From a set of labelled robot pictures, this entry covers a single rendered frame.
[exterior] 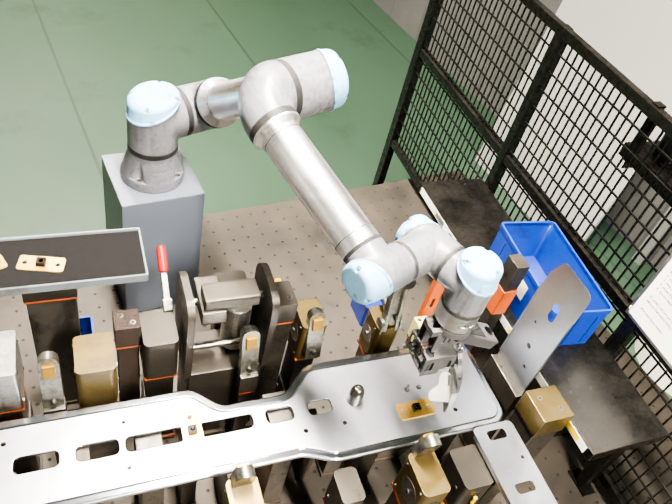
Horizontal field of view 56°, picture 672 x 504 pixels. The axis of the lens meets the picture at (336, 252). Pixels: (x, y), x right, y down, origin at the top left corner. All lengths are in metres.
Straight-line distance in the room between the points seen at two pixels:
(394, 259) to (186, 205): 0.72
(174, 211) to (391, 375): 0.66
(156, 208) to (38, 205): 1.70
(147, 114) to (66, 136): 2.19
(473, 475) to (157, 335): 0.70
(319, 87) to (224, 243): 0.96
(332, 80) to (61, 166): 2.40
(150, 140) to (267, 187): 1.93
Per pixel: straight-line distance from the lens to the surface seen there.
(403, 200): 2.38
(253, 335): 1.31
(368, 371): 1.43
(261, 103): 1.12
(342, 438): 1.33
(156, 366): 1.36
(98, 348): 1.31
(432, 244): 1.08
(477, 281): 1.04
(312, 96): 1.19
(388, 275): 1.00
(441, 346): 1.19
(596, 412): 1.57
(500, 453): 1.43
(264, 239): 2.08
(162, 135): 1.51
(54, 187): 3.33
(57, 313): 1.42
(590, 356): 1.67
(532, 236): 1.77
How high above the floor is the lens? 2.13
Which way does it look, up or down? 43 degrees down
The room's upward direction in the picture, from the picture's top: 16 degrees clockwise
